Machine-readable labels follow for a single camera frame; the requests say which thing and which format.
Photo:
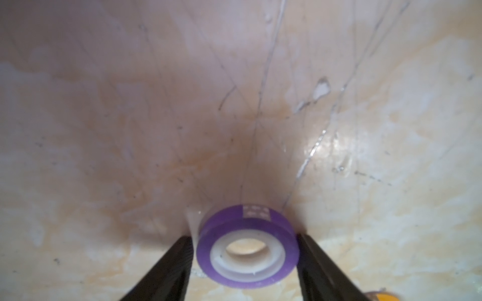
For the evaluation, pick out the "orange tape roll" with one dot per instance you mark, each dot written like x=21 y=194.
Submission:
x=381 y=296

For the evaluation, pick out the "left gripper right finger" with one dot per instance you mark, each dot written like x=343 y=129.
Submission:
x=320 y=278

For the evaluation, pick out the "purple tape roll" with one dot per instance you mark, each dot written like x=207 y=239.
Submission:
x=247 y=246

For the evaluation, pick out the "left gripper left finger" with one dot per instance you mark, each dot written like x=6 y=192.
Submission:
x=169 y=278

